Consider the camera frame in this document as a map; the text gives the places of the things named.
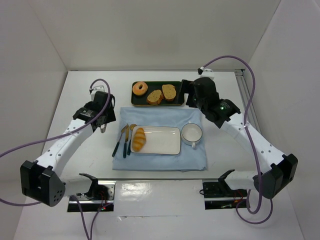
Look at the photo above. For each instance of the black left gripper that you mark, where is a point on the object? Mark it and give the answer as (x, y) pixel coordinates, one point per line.
(102, 122)

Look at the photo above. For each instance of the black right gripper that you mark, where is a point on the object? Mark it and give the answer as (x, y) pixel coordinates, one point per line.
(188, 90)

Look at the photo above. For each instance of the striped orange bread roll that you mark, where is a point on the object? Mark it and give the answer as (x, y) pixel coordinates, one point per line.
(139, 140)

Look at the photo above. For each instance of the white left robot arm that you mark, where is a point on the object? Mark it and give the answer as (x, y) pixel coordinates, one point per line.
(41, 178)

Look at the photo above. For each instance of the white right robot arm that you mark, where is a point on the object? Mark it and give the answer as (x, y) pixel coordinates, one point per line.
(275, 169)

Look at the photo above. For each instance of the right seeded bread slice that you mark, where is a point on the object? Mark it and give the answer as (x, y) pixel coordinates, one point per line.
(169, 92)

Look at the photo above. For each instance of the seeded bread slice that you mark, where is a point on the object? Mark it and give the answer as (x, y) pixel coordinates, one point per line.
(169, 92)
(155, 97)

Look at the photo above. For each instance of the left seeded bread slice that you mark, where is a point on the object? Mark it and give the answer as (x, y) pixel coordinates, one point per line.
(155, 97)

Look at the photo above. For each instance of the dark green gold-rimmed tray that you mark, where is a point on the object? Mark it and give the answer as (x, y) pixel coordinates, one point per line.
(141, 100)

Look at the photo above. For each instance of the orange glazed donut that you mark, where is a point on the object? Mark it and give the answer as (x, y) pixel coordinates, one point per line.
(139, 88)

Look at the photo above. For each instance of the white rectangular plate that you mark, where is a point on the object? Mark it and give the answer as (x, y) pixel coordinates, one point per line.
(161, 140)

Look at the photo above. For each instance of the light blue cloth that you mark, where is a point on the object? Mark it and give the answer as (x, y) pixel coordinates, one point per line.
(188, 159)

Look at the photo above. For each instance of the gold fork green handle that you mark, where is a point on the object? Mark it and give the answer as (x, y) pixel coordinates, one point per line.
(119, 139)

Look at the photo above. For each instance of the gold knife green handle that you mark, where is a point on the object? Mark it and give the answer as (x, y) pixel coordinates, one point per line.
(127, 131)

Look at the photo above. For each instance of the gold spoon green handle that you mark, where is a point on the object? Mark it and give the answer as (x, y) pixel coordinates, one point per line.
(131, 127)

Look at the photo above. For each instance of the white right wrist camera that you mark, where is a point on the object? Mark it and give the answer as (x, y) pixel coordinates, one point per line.
(206, 73)

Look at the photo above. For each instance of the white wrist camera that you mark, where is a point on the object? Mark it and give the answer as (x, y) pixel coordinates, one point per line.
(95, 89)
(206, 73)

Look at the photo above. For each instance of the white two-handled bowl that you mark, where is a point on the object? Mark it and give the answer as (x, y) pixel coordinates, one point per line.
(191, 134)

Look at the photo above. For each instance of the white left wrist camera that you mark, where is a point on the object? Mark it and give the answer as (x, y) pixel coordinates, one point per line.
(95, 89)

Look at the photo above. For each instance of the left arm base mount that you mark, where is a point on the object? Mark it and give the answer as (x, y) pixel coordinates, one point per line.
(90, 194)

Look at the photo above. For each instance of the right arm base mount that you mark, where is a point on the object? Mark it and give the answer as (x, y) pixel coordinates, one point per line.
(218, 195)

